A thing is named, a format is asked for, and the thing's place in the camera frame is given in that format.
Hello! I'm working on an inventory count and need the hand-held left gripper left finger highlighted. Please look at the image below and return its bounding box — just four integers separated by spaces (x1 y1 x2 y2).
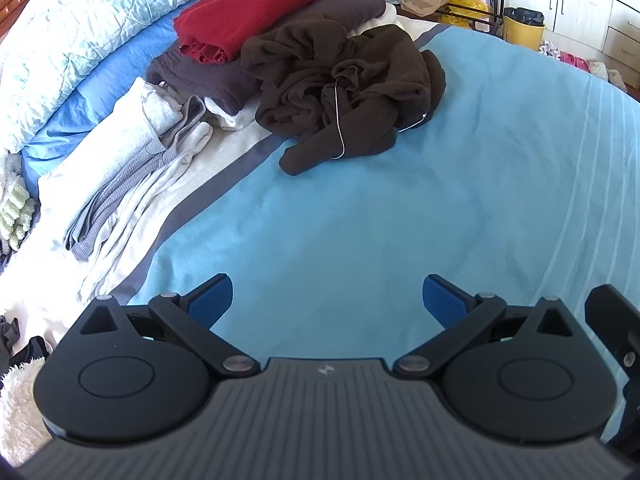
75 273 261 378

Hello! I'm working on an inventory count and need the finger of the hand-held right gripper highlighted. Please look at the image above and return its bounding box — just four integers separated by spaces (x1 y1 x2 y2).
584 284 640 386

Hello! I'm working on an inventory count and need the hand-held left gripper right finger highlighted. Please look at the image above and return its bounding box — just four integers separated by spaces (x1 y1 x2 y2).
394 273 579 378

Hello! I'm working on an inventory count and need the brown hoodie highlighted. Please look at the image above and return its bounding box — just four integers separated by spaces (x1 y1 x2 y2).
241 24 447 177

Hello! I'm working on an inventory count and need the cream white garment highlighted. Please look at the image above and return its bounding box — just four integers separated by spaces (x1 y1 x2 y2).
37 77 216 306

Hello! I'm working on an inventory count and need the blue striped bed sheet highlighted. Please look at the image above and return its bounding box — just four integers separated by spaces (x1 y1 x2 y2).
0 15 640 361

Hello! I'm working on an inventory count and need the grey ribbed garment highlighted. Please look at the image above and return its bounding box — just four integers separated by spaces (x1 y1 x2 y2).
65 95 208 262

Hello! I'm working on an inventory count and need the dark grey cloth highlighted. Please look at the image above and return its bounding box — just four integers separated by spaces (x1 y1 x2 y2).
0 315 51 376

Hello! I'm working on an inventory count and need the green and white plush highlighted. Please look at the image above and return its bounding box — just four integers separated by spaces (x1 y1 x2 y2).
0 152 38 253

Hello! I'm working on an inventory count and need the white fluffy blanket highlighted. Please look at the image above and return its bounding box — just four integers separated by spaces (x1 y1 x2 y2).
0 357 53 466

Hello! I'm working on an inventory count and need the blue blanket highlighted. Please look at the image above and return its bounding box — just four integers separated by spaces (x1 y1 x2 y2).
22 7 181 181

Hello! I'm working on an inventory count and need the beige fluffy slipper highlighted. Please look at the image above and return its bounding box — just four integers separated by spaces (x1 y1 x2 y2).
587 60 626 92

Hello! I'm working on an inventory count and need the yellow trash bin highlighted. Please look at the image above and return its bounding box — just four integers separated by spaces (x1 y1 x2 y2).
501 6 546 52

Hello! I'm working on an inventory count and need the yellow plastic bag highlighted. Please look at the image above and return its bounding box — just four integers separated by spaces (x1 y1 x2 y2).
440 0 493 28

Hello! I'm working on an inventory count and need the red sweater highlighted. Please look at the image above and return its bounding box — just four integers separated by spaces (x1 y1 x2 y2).
173 0 333 66

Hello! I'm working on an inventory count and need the dark purple-grey sweater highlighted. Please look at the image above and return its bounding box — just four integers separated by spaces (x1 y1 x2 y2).
146 0 387 116

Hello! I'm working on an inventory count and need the light blue quilt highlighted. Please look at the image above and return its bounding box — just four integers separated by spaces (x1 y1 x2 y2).
0 0 241 153

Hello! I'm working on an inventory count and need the white cabinet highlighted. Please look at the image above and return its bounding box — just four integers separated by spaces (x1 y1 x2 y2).
500 0 640 91

